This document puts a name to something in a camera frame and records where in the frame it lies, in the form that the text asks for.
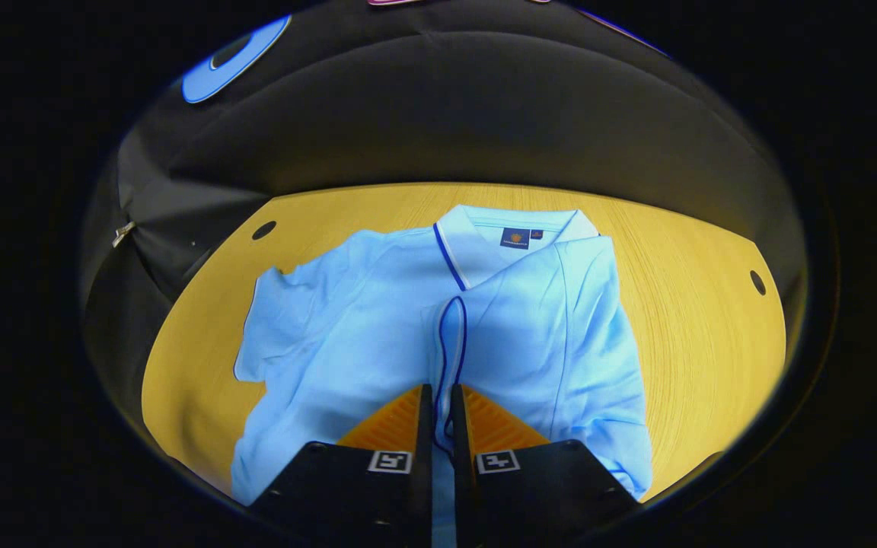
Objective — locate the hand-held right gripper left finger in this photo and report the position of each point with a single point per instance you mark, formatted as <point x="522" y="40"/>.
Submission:
<point x="377" y="495"/>

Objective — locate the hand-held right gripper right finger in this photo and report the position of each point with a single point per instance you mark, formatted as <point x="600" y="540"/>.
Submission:
<point x="530" y="495"/>

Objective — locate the light blue T-shirt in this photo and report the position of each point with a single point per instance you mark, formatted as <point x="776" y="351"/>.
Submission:
<point x="347" y="335"/>

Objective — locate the small white clip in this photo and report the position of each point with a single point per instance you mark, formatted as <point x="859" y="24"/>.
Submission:
<point x="123" y="232"/>

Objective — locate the black backdrop cloth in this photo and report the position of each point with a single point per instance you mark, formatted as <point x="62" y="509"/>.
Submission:
<point x="446" y="114"/>

